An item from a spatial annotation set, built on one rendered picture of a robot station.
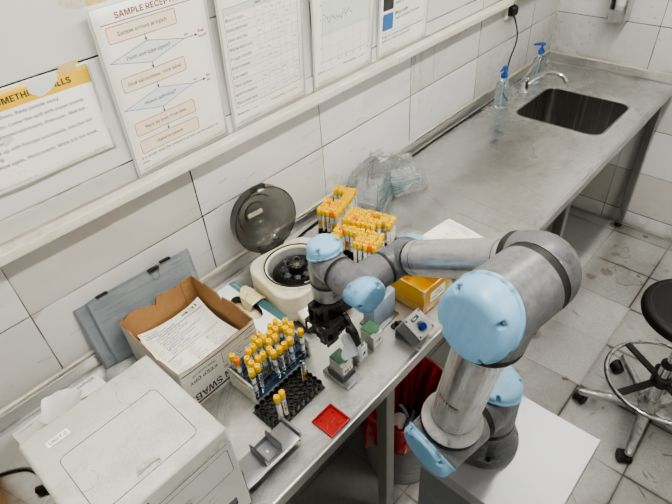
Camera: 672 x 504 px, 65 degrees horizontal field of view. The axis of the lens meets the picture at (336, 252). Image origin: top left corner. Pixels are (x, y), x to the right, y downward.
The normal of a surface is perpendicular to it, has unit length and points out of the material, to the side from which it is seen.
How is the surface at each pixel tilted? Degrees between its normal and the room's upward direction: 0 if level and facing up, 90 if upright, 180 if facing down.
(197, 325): 2
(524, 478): 1
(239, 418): 0
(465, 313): 83
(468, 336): 83
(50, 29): 90
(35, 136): 89
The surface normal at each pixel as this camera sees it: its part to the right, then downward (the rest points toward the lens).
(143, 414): -0.06, -0.77
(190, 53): 0.72, 0.47
